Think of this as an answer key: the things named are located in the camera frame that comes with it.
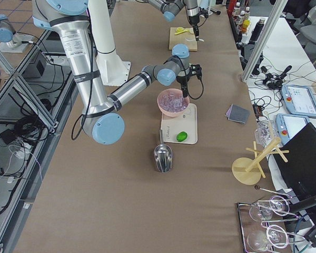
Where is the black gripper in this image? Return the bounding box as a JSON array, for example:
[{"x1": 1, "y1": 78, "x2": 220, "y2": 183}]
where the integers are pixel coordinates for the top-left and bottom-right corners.
[
  {"x1": 188, "y1": 15, "x2": 200, "y2": 37},
  {"x1": 176, "y1": 75, "x2": 190, "y2": 98}
]

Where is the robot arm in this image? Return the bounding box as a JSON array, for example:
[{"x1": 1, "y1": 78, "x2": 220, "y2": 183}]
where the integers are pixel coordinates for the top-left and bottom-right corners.
[
  {"x1": 145, "y1": 0, "x2": 200, "y2": 41},
  {"x1": 32, "y1": 1, "x2": 190, "y2": 144}
]

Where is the clear ice cubes pile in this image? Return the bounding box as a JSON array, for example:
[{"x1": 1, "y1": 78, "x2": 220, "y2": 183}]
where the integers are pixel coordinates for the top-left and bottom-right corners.
[{"x1": 159, "y1": 92, "x2": 188, "y2": 112}]

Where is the pink bowl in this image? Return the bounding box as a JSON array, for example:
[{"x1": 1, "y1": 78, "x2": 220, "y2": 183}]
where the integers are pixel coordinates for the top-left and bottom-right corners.
[{"x1": 157, "y1": 89, "x2": 190, "y2": 117}]

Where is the metal ice scoop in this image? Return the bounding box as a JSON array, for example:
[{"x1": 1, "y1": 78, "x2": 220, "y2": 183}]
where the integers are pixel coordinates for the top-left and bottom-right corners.
[{"x1": 153, "y1": 129, "x2": 173, "y2": 173}]

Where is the clear plastic ice bag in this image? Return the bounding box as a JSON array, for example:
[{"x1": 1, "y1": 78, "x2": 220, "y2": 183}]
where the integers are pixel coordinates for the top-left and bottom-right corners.
[{"x1": 254, "y1": 120, "x2": 278, "y2": 146}]

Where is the yellow plastic knife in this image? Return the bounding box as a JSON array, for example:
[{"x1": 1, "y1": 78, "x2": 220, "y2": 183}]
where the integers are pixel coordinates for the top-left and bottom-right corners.
[{"x1": 174, "y1": 27, "x2": 190, "y2": 35}]

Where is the wooden cutting board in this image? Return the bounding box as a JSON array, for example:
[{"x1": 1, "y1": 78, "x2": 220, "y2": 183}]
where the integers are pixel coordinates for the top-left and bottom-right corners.
[{"x1": 169, "y1": 27, "x2": 198, "y2": 52}]

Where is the white rabbit print tray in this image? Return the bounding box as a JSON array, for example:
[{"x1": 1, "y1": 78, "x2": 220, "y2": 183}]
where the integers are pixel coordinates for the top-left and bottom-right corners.
[{"x1": 161, "y1": 103, "x2": 198, "y2": 144}]

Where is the green lime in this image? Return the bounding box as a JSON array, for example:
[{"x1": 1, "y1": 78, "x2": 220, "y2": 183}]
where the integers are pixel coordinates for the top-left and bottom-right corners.
[{"x1": 176, "y1": 131, "x2": 188, "y2": 142}]

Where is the grey purple folded cloth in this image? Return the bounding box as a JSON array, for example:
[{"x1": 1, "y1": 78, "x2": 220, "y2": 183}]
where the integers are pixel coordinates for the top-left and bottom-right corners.
[{"x1": 225, "y1": 104, "x2": 250, "y2": 124}]

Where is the wooden cup tree stand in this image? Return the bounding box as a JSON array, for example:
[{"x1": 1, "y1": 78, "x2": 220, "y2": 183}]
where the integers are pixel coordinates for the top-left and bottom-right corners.
[{"x1": 232, "y1": 124, "x2": 290, "y2": 185}]

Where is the blue teach pendant lower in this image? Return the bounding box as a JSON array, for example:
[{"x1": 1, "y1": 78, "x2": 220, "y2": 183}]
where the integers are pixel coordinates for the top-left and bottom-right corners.
[{"x1": 275, "y1": 113, "x2": 310, "y2": 145}]

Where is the blue teach pendant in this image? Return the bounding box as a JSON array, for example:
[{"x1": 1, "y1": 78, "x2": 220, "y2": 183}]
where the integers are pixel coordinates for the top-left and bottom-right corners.
[
  {"x1": 275, "y1": 113, "x2": 310, "y2": 145},
  {"x1": 281, "y1": 84, "x2": 316, "y2": 118}
]

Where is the blue teach pendant upper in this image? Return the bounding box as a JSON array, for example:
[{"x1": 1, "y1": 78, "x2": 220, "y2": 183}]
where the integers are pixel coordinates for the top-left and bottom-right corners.
[{"x1": 281, "y1": 84, "x2": 316, "y2": 118}]

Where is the black monitor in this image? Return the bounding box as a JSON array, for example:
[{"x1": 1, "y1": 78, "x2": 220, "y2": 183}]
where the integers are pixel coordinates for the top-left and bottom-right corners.
[{"x1": 274, "y1": 123, "x2": 316, "y2": 200}]

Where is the wine glass rack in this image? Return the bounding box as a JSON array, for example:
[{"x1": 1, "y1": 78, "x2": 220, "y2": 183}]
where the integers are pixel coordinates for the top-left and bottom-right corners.
[{"x1": 236, "y1": 192, "x2": 306, "y2": 252}]

